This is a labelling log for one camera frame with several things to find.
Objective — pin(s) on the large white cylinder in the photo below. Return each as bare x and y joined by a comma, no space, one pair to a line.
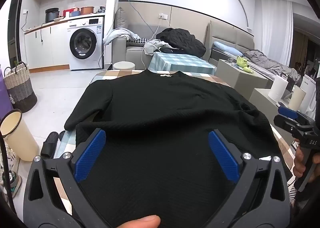
278,88

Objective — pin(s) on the grey sofa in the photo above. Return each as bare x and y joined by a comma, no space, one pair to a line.
120,50

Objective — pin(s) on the brown blue checked tablecloth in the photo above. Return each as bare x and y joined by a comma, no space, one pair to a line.
110,74

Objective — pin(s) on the purple bag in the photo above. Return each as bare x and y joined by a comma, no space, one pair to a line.
5,95

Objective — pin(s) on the person's right hand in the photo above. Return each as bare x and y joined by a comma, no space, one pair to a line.
298,161

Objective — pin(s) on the black slipper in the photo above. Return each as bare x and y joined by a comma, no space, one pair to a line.
48,146

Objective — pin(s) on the white kitchen cabinet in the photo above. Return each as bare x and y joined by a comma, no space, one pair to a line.
50,43

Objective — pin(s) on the sneaker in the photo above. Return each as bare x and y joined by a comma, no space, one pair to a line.
13,185

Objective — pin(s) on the white cloth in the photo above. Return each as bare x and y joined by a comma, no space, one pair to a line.
117,34

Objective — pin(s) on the small white cylinder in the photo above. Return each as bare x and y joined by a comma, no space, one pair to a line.
296,100

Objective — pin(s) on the white wall socket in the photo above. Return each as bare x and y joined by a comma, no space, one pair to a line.
163,16

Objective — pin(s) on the tall beige cabinet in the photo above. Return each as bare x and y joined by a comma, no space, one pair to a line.
240,80

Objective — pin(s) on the houndstooth cushion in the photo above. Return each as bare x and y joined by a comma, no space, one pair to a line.
137,41

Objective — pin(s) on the black pot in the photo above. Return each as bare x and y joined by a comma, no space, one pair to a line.
52,15

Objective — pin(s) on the woven laundry basket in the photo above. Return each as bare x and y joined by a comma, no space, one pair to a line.
20,88

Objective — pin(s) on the red box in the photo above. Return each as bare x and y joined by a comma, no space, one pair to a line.
67,13

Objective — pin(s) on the black knit sweater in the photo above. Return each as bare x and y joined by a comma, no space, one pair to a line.
162,118

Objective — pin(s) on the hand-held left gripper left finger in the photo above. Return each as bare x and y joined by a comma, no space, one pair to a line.
90,158

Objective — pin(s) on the white washing machine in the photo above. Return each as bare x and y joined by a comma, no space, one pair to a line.
75,24

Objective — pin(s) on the grey blanket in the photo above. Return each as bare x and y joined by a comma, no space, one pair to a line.
270,64

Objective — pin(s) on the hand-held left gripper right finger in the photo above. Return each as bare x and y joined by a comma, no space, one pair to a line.
222,158

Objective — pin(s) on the white curtain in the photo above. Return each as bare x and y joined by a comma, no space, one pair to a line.
276,30

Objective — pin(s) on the copper pot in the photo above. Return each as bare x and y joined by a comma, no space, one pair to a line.
87,10

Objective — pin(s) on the black quilted jacket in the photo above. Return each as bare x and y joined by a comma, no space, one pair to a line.
182,40

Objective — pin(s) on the white box appliance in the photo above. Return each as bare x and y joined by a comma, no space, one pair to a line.
308,88

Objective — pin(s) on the light blue pillow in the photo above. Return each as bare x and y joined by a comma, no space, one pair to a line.
225,46

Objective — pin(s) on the small teal checkered table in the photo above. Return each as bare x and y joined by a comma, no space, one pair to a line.
180,61

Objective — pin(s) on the green toy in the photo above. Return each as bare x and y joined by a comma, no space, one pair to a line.
241,61

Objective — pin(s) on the light grey garment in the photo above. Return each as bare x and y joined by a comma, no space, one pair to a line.
152,46

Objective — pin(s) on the low beige cabinet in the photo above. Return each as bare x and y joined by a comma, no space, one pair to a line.
262,103

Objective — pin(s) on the cream waste bin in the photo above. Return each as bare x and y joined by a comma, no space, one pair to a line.
17,135

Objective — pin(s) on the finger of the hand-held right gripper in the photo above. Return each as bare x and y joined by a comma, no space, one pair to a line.
287,112
285,124

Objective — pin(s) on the round white stool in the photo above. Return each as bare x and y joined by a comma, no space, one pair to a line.
123,65

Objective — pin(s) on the person's left hand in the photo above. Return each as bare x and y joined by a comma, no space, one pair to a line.
140,222

